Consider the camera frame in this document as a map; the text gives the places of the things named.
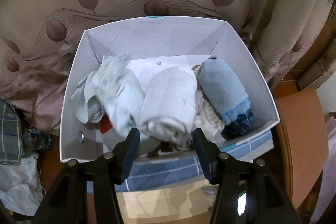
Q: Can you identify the pale blue underwear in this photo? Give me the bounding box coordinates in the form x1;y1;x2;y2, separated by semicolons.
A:
70;56;144;139

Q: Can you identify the white patterned underwear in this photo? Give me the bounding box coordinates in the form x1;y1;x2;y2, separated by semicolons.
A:
174;65;225;149

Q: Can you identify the wooden drawer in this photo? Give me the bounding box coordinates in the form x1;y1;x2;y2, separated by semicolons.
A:
117;176;216;223

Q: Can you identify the white crumpled fabric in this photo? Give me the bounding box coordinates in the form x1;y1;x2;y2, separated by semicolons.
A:
0;155;43;216

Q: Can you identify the dark patterned fabric bundle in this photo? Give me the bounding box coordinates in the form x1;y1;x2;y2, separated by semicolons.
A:
29;127;54;151

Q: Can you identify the blue checked cloth cover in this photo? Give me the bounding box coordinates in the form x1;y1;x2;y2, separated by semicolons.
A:
115;130;273;193

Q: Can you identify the orange wooden chair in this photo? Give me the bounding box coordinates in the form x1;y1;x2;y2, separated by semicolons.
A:
271;81;329;209

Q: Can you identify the green plaid fabric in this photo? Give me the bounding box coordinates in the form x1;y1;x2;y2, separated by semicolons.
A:
0;100;31;165

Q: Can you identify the white cardboard storage box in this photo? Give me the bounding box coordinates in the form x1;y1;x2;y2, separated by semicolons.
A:
60;16;280;162

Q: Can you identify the beige leaf-print curtain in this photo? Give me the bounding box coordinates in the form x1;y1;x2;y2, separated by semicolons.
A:
1;0;335;131

